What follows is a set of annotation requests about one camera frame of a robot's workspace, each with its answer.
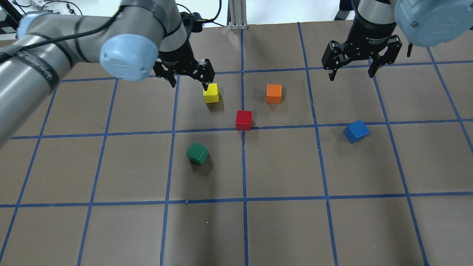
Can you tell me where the aluminium frame post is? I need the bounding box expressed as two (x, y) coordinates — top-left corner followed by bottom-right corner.
(227, 0), (248, 30)

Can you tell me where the red wooden block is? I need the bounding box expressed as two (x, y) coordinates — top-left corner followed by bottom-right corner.
(235, 110), (253, 131)

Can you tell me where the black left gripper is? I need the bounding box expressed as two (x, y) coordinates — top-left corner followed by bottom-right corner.
(153, 40), (215, 91)

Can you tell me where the blue wooden block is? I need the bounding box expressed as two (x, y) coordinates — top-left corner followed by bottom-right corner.
(343, 120), (371, 144)

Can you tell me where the green wooden block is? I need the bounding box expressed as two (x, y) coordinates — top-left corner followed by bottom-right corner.
(186, 142), (209, 165)

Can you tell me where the yellow wooden block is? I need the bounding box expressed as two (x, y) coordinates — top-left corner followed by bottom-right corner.
(203, 83), (220, 104)

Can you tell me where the orange wooden block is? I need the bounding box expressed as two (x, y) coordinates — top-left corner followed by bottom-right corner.
(266, 84), (282, 104)

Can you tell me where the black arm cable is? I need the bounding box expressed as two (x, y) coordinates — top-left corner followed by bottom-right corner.
(0, 0), (222, 63)

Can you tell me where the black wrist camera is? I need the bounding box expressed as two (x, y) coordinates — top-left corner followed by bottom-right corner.
(180, 12), (203, 35)

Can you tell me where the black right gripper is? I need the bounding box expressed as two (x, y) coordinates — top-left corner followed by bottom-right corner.
(321, 17), (402, 81)

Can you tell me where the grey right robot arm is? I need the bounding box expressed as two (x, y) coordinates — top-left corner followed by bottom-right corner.
(321, 0), (473, 81)

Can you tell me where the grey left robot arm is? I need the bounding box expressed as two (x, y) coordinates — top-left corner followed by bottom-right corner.
(0, 0), (215, 146)

